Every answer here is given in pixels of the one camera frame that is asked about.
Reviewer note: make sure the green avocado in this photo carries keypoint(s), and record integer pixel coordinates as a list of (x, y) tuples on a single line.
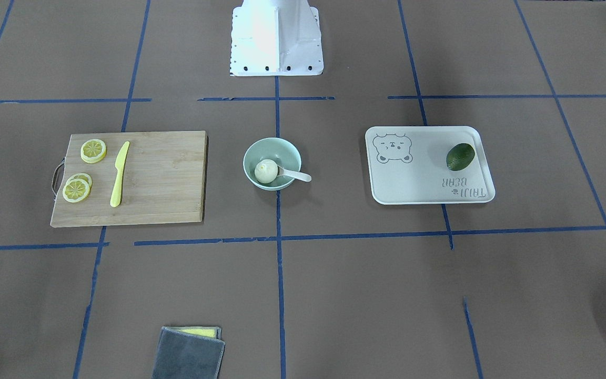
[(460, 156)]

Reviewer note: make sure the stacked lemon slice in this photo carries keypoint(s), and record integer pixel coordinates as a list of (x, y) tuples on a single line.
[(76, 190), (84, 176)]

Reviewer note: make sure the yellow sponge under cloth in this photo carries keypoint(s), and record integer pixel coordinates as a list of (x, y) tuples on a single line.
[(204, 331)]

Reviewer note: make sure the grey folded cloth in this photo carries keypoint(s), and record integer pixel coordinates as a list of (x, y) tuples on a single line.
[(182, 355)]

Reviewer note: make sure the bamboo cutting board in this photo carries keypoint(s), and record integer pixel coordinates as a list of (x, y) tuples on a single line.
[(164, 180)]

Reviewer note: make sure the light green bowl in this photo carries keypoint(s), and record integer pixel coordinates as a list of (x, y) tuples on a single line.
[(279, 150)]

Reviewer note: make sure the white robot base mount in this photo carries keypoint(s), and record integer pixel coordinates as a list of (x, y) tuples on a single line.
[(270, 38)]

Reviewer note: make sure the lemon slice near knife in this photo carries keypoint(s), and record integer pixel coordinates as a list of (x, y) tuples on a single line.
[(93, 151)]

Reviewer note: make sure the white steamed bun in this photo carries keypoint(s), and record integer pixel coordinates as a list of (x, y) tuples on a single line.
[(266, 171)]

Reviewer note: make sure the white spoon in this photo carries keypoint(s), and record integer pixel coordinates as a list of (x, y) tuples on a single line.
[(281, 171)]

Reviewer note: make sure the beige bear tray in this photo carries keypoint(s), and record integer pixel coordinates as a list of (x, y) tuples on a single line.
[(407, 165)]

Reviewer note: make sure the upper stacked lemon slice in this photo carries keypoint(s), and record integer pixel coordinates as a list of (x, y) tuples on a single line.
[(84, 176)]

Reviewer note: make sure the lower stacked lemon slice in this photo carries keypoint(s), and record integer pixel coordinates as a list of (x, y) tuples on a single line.
[(76, 190)]

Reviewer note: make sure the yellow plastic knife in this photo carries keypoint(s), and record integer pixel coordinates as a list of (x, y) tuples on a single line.
[(121, 158)]

